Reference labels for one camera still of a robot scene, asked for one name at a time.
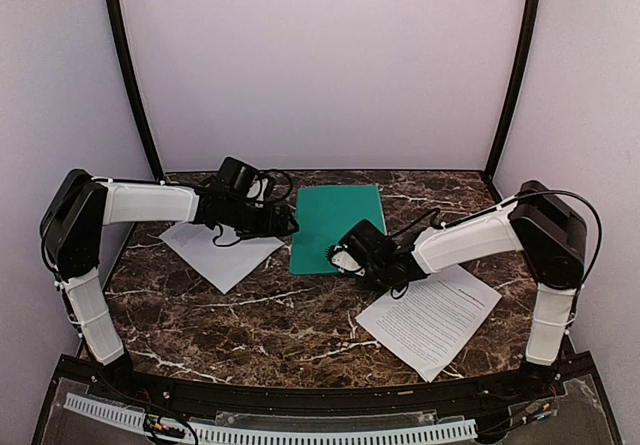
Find green plastic folder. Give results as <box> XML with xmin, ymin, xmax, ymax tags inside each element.
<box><xmin>289</xmin><ymin>185</ymin><xmax>386</xmax><ymax>276</ymax></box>

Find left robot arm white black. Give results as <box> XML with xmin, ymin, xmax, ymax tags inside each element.
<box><xmin>39</xmin><ymin>169</ymin><xmax>299</xmax><ymax>367</ymax></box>

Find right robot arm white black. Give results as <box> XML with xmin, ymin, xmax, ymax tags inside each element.
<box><xmin>327</xmin><ymin>180</ymin><xmax>595</xmax><ymax>366</ymax></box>

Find left white paper sheet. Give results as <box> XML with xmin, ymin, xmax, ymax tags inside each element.
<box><xmin>160</xmin><ymin>223</ymin><xmax>284</xmax><ymax>293</ymax></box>

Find right printed paper sheet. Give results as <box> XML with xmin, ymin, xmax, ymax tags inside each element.
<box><xmin>356</xmin><ymin>266</ymin><xmax>501</xmax><ymax>382</ymax></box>

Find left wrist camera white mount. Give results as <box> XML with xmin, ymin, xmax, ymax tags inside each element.
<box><xmin>214</xmin><ymin>156</ymin><xmax>275</xmax><ymax>203</ymax></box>

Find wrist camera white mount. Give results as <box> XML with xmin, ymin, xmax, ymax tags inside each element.
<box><xmin>326</xmin><ymin>219</ymin><xmax>387</xmax><ymax>276</ymax></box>
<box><xmin>214</xmin><ymin>156</ymin><xmax>275</xmax><ymax>203</ymax></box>

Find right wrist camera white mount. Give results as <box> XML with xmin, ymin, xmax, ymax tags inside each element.
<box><xmin>326</xmin><ymin>219</ymin><xmax>387</xmax><ymax>276</ymax></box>

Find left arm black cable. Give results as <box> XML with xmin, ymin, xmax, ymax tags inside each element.
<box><xmin>212</xmin><ymin>167</ymin><xmax>296</xmax><ymax>249</ymax></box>

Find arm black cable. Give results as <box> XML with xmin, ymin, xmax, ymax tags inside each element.
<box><xmin>212</xmin><ymin>167</ymin><xmax>296</xmax><ymax>249</ymax></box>
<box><xmin>389</xmin><ymin>189</ymin><xmax>604</xmax><ymax>299</ymax></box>

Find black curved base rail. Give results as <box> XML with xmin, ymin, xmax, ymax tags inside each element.
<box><xmin>53</xmin><ymin>353</ymin><xmax>594</xmax><ymax>419</ymax></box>

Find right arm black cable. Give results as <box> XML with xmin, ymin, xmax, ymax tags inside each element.
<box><xmin>389</xmin><ymin>189</ymin><xmax>604</xmax><ymax>299</ymax></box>

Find white slotted cable duct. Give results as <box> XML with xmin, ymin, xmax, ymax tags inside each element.
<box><xmin>63</xmin><ymin>393</ymin><xmax>478</xmax><ymax>444</ymax></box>

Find left black frame post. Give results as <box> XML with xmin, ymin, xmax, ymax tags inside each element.
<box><xmin>105</xmin><ymin>0</ymin><xmax>164</xmax><ymax>180</ymax></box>

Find black frame post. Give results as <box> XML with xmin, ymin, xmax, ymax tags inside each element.
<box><xmin>105</xmin><ymin>0</ymin><xmax>164</xmax><ymax>180</ymax></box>
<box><xmin>484</xmin><ymin>0</ymin><xmax>539</xmax><ymax>180</ymax></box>

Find right black frame post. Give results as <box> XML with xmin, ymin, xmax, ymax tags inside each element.
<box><xmin>484</xmin><ymin>0</ymin><xmax>539</xmax><ymax>180</ymax></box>

